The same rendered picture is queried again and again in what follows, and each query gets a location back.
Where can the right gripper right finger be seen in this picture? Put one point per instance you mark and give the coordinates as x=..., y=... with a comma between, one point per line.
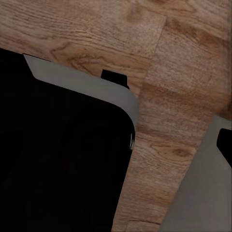
x=224, y=143

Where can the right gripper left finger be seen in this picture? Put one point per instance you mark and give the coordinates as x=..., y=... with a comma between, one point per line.
x=12, y=144

